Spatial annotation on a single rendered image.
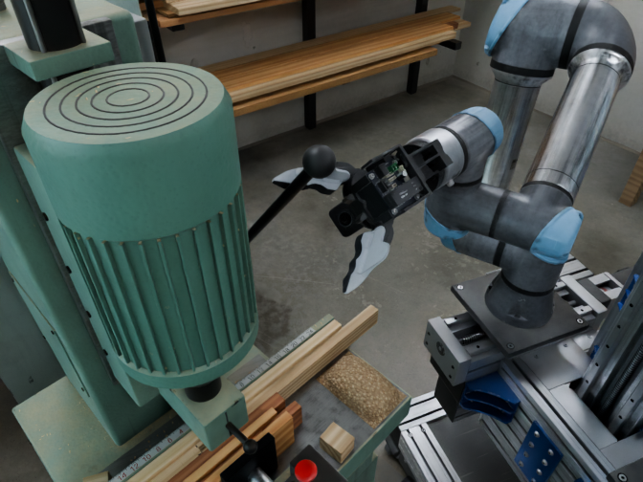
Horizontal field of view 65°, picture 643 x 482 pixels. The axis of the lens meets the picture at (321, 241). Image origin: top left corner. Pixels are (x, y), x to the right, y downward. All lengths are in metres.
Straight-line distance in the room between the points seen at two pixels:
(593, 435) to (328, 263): 1.58
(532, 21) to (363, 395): 0.70
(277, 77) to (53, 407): 2.13
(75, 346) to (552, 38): 0.91
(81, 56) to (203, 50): 2.57
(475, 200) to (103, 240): 0.51
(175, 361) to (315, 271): 1.92
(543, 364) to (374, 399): 0.51
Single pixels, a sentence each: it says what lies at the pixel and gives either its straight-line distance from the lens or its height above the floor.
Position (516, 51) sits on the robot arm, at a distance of 1.01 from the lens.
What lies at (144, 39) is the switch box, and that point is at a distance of 0.79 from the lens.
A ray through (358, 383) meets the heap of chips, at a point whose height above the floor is 0.94.
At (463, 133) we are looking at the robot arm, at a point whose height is 1.37.
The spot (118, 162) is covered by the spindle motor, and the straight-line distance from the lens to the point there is 0.41.
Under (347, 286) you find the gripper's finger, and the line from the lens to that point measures 0.57.
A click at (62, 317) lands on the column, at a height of 1.15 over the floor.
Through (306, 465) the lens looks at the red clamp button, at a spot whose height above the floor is 1.03.
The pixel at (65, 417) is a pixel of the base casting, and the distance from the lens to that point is 1.15.
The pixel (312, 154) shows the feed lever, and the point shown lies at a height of 1.43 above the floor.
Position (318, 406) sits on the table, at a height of 0.90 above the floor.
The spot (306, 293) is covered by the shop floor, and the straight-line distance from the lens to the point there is 2.35.
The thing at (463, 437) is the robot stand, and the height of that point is 0.21.
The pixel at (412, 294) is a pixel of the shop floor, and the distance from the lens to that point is 2.38.
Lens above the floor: 1.69
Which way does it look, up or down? 40 degrees down
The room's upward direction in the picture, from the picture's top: straight up
